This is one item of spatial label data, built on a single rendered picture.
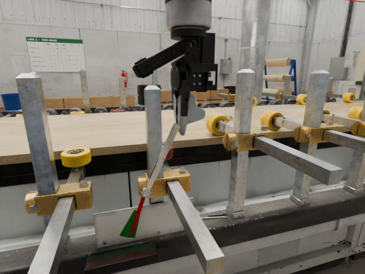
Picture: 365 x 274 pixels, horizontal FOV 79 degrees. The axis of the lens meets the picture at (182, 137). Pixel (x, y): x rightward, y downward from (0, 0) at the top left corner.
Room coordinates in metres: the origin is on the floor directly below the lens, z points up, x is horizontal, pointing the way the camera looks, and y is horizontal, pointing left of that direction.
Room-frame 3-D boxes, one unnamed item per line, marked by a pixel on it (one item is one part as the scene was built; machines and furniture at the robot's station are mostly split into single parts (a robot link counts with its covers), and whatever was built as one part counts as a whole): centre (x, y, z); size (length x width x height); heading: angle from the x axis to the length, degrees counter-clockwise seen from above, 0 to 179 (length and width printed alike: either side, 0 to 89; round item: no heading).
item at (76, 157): (0.62, 0.32, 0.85); 0.08 x 0.08 x 0.11
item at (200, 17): (0.49, -0.01, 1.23); 0.10 x 0.09 x 0.05; 16
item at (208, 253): (0.48, 0.01, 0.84); 0.43 x 0.03 x 0.04; 17
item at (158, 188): (0.55, 0.05, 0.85); 0.13 x 0.06 x 0.05; 107
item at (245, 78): (0.61, -0.17, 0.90); 0.03 x 0.03 x 0.48; 17
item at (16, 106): (5.09, 3.75, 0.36); 0.59 x 0.57 x 0.73; 22
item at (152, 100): (0.54, 0.07, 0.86); 0.03 x 0.03 x 0.48; 17
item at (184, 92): (0.46, 0.00, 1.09); 0.05 x 0.02 x 0.09; 16
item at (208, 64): (0.49, -0.02, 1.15); 0.09 x 0.08 x 0.12; 106
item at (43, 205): (0.47, 0.29, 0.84); 0.13 x 0.06 x 0.05; 107
